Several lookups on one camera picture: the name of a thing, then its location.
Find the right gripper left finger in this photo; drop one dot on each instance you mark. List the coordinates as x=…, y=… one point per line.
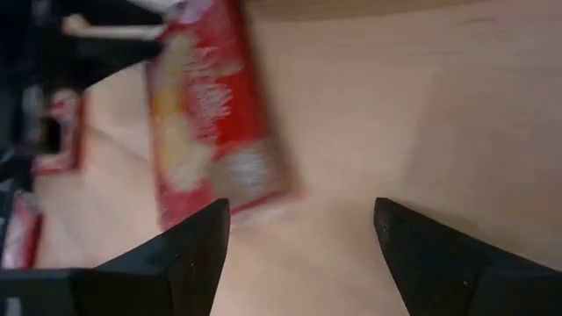
x=189, y=272

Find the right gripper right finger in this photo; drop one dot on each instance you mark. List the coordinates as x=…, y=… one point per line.
x=430, y=272

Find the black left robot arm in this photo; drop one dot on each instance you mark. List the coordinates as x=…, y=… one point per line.
x=88, y=61

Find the red Orville popcorn bag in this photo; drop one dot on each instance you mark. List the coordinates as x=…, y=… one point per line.
x=70, y=131
x=219, y=109
x=22, y=237

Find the black aluminium table frame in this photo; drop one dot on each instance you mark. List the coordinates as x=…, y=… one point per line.
x=13, y=167

